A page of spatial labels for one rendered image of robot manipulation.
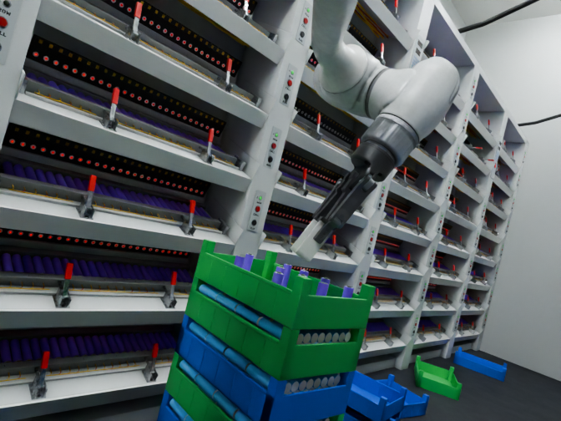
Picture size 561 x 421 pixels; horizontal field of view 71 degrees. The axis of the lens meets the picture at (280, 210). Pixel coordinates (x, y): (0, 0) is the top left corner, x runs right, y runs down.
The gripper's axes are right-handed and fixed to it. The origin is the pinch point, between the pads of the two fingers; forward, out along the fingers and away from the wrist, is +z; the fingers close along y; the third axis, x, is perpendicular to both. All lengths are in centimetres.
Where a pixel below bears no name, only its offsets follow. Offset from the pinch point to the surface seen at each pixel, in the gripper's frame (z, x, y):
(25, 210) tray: 29, 43, 17
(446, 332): -30, -168, 169
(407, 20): -112, -1, 92
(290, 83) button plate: -38, 21, 50
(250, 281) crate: 12.3, 3.7, 1.0
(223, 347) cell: 24.9, -0.9, 4.5
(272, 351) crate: 18.0, -4.1, -7.1
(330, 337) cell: 11.1, -12.7, -2.9
